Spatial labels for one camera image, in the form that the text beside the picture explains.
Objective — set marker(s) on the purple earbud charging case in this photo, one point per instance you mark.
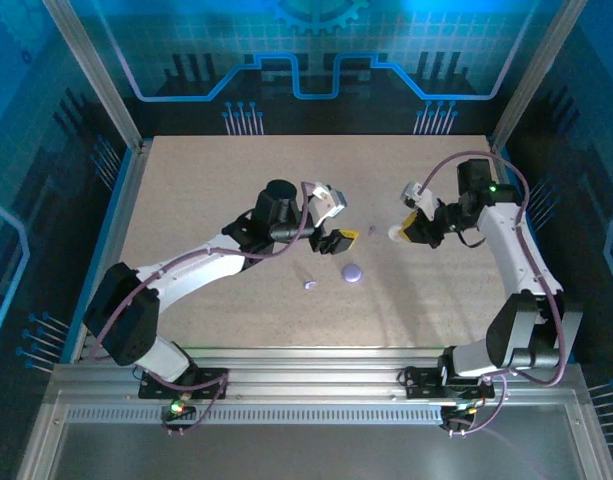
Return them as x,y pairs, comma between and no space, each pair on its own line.
352,272

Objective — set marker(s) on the aluminium frame rail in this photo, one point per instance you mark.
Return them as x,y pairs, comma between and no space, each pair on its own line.
311,370

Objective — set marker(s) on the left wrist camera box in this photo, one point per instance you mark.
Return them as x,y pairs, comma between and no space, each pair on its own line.
326,202

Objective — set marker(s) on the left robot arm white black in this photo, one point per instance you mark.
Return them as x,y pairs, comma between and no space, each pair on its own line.
196,265

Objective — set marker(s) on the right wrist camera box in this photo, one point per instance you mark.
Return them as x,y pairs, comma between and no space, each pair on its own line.
426,202

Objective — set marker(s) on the aluminium frame post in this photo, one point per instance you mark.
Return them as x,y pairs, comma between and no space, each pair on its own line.
536,75
93,75

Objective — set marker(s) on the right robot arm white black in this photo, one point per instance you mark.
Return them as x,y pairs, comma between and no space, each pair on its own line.
506,250

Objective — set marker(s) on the white earbud charging case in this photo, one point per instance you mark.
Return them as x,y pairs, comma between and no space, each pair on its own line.
395,233

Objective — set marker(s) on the small circuit board with lights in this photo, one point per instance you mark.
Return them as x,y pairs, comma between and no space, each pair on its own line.
461,411
177,407

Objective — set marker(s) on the aluminium side rail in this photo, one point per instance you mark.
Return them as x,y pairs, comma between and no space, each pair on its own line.
121,220
536,260

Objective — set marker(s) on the grey metal plate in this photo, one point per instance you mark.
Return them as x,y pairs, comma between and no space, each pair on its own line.
311,450

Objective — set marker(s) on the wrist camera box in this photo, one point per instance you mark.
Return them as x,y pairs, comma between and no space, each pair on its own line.
326,202
426,202

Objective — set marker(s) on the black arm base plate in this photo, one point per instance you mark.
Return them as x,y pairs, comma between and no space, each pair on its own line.
211,380
421,382

